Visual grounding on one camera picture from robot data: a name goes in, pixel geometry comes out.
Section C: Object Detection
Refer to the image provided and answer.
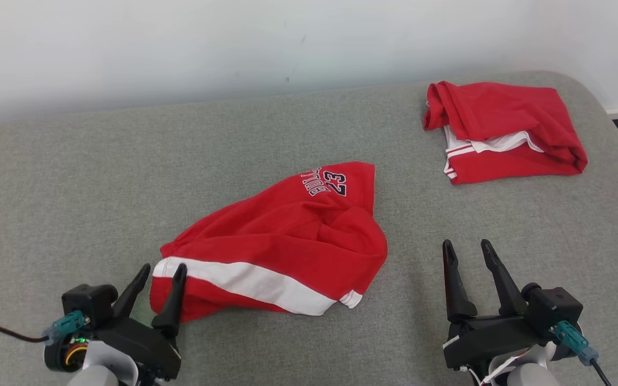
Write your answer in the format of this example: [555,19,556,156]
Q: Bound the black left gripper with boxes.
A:
[43,263,187,382]

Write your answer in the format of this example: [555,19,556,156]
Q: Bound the red shorts with white stripe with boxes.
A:
[150,161,389,323]

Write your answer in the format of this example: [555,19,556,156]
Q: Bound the black cable with teal connector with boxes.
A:
[0,311,87,354]
[550,321,613,386]

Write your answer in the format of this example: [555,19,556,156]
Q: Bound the thin white red wire bundle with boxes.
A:
[459,354,525,386]

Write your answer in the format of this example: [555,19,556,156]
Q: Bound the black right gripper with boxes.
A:
[442,239,549,370]

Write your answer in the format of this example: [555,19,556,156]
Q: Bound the red basketball jersey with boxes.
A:
[423,80,588,185]

